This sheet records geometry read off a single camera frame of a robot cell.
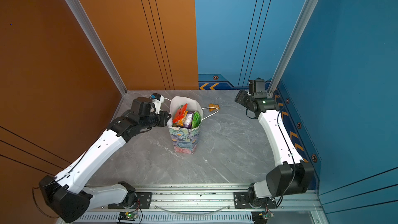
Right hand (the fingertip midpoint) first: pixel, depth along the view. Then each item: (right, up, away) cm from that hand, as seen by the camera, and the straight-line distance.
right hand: (239, 97), depth 80 cm
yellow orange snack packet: (-30, -13, -1) cm, 33 cm away
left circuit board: (-54, -55, -9) cm, 78 cm away
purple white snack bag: (-27, -12, -1) cm, 29 cm away
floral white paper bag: (-28, -21, -4) cm, 36 cm away
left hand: (-34, -9, -5) cm, 36 cm away
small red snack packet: (-31, -8, -2) cm, 32 cm away
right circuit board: (+8, -56, -9) cm, 57 cm away
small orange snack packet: (-13, -4, +30) cm, 33 cm away
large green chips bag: (-23, -12, +2) cm, 26 cm away
